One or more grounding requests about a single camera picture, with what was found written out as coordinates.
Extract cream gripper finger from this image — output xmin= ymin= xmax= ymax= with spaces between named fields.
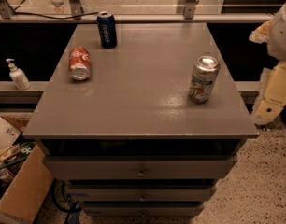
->
xmin=252 ymin=61 xmax=286 ymax=125
xmin=249 ymin=21 xmax=271 ymax=44

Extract red coke can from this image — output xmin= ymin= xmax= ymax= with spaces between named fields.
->
xmin=68 ymin=46 xmax=91 ymax=81

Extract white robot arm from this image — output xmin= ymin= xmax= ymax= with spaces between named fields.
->
xmin=249 ymin=3 xmax=286 ymax=125

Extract silver green 7up can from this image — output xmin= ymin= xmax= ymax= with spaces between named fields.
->
xmin=189 ymin=56 xmax=220 ymax=103

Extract blue pepsi can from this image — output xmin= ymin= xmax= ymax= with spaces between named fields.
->
xmin=97 ymin=11 xmax=117 ymax=49

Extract grey drawer cabinet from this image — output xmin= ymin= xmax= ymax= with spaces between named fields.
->
xmin=22 ymin=22 xmax=260 ymax=217

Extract middle grey drawer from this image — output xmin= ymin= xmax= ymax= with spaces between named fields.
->
xmin=67 ymin=185 xmax=217 ymax=202

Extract bottom grey drawer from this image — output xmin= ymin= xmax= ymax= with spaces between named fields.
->
xmin=82 ymin=202 xmax=204 ymax=217

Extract white pump dispenser bottle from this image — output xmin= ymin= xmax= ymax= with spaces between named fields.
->
xmin=6 ymin=58 xmax=31 ymax=91

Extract white paper package in box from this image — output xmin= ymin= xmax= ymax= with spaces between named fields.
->
xmin=0 ymin=117 xmax=21 ymax=150

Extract brown cardboard box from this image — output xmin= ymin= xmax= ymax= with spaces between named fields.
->
xmin=0 ymin=115 xmax=55 ymax=224

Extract black floor cables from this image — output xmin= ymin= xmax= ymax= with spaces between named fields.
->
xmin=50 ymin=180 xmax=83 ymax=224

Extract black cable on rail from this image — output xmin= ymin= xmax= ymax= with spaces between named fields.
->
xmin=0 ymin=10 xmax=99 ymax=20

